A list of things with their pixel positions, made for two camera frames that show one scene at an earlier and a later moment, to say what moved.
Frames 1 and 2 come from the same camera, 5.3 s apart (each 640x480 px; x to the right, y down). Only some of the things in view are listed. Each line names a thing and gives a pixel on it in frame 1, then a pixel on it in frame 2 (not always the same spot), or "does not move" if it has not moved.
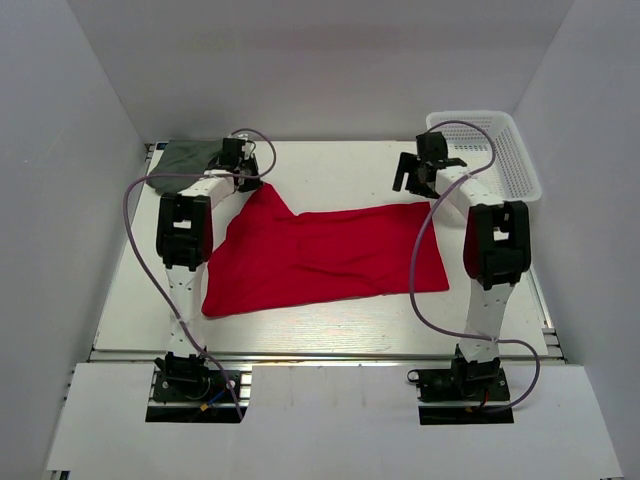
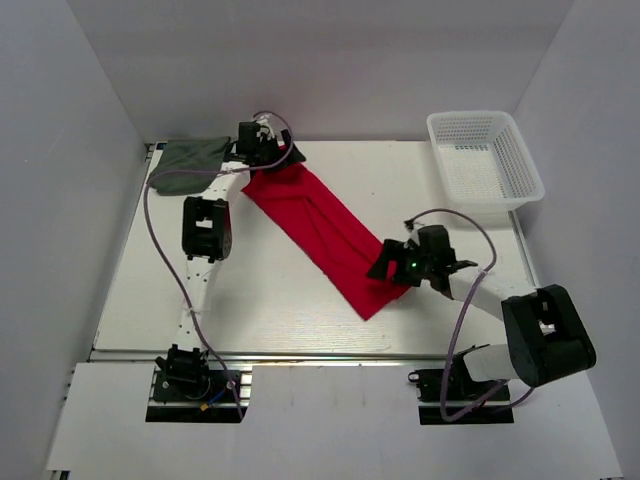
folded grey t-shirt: (183, 156) does not move
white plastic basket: (497, 156) does not move
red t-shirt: (263, 254) to (304, 203)
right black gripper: (407, 164) to (391, 251)
